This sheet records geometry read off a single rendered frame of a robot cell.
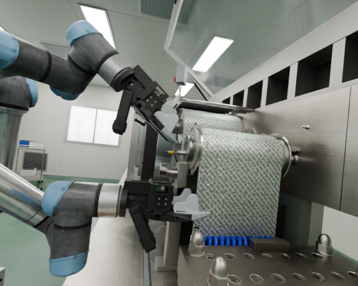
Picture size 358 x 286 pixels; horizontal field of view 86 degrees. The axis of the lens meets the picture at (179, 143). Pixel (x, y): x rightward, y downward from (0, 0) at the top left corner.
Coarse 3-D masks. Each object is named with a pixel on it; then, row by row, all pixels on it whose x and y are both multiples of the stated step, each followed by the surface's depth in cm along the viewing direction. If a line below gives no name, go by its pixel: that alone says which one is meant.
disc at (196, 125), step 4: (196, 124) 53; (192, 128) 57; (196, 128) 53; (200, 128) 49; (200, 132) 49; (200, 136) 48; (200, 140) 48; (200, 144) 48; (200, 148) 47; (200, 152) 47; (200, 156) 47; (200, 160) 47; (196, 164) 49; (188, 168) 56; (196, 168) 49; (192, 172) 52
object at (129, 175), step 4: (168, 104) 150; (172, 104) 150; (136, 116) 145; (132, 124) 144; (136, 124) 147; (132, 128) 144; (132, 132) 144; (136, 132) 201; (132, 136) 144; (136, 136) 201; (132, 140) 144; (136, 140) 201; (132, 144) 144; (132, 148) 144; (132, 152) 144; (132, 156) 144; (128, 160) 144; (128, 164) 144; (128, 168) 144; (132, 168) 201; (128, 172) 144; (132, 172) 200; (128, 176) 144
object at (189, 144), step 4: (188, 136) 52; (192, 136) 52; (188, 140) 52; (192, 140) 51; (184, 144) 56; (188, 144) 51; (192, 144) 50; (184, 148) 55; (188, 148) 51; (192, 148) 50; (188, 152) 50; (192, 152) 50; (184, 156) 54; (188, 156) 51; (192, 156) 51; (184, 160) 54; (188, 160) 52
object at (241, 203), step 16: (208, 176) 48; (224, 176) 49; (240, 176) 50; (256, 176) 51; (272, 176) 52; (208, 192) 48; (224, 192) 49; (240, 192) 50; (256, 192) 51; (272, 192) 52; (208, 208) 48; (224, 208) 49; (240, 208) 50; (256, 208) 51; (272, 208) 52; (208, 224) 48; (224, 224) 49; (240, 224) 50; (256, 224) 51; (272, 224) 52
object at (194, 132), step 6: (192, 132) 55; (198, 138) 49; (198, 144) 49; (282, 150) 54; (282, 156) 53; (186, 162) 57; (192, 162) 51; (282, 162) 53; (192, 168) 52; (198, 168) 52
